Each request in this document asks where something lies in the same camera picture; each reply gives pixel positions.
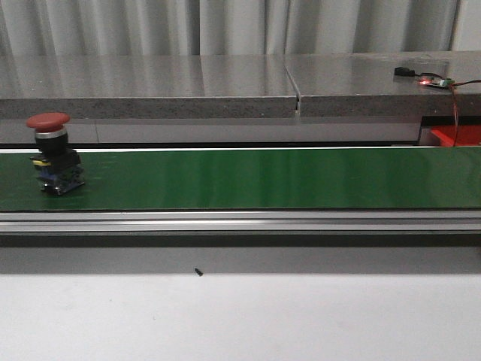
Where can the red mushroom push button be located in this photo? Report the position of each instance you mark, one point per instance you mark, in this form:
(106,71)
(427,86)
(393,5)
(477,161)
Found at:
(58,166)

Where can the green conveyor belt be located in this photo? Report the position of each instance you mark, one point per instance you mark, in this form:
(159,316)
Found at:
(358,178)

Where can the grey stone counter slab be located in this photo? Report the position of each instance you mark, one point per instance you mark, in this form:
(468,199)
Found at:
(238,86)

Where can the black plug connector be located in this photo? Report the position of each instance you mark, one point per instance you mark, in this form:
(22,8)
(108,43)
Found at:
(404,72)

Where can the red plastic tray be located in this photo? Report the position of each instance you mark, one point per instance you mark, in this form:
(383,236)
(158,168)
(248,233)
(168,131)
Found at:
(448,136)

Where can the small green circuit board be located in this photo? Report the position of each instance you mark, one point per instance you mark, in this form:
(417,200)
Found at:
(437,82)

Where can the white corrugated curtain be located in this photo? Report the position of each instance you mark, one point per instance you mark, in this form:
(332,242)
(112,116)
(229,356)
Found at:
(236,27)

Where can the aluminium conveyor frame rail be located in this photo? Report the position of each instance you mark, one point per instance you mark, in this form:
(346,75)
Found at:
(251,222)

